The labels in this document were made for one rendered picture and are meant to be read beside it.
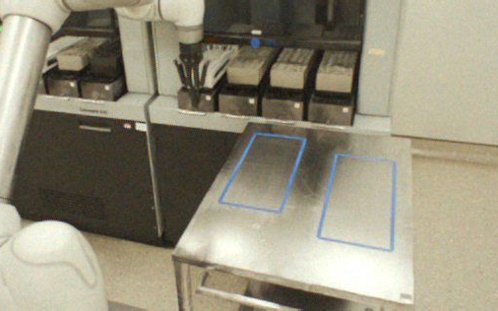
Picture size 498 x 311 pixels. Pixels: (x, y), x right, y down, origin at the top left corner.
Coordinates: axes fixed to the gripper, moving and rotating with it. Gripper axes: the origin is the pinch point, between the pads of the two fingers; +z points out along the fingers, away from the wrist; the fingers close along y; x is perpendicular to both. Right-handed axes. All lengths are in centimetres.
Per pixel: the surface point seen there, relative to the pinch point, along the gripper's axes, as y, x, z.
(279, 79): -27.5, -9.8, -4.8
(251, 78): -17.9, -9.7, -4.4
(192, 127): 2.4, -2.2, 13.5
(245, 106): -17.7, -2.1, 3.0
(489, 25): -107, -122, 6
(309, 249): -50, 68, -2
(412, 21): -72, -122, 5
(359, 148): -56, 26, -2
